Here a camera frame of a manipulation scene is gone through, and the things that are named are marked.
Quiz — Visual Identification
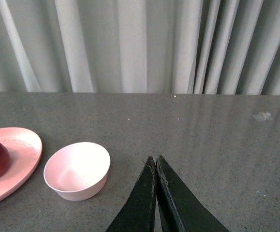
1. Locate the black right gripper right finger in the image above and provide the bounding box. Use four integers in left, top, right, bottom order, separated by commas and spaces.
156, 155, 228, 232

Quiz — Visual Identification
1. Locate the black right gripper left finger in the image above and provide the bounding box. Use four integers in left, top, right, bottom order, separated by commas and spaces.
106, 156, 157, 232

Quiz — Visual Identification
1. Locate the pink bowl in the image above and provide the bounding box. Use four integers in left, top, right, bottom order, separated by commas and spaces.
44, 142, 111, 201

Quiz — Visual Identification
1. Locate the pink plate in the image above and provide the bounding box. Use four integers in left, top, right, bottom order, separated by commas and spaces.
0, 127, 43, 201

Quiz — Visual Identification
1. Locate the crumpled clear plastic scrap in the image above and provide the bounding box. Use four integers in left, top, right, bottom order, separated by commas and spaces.
253, 112, 273, 122

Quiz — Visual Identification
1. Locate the white curtain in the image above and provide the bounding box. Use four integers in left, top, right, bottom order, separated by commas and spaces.
0, 0, 280, 95

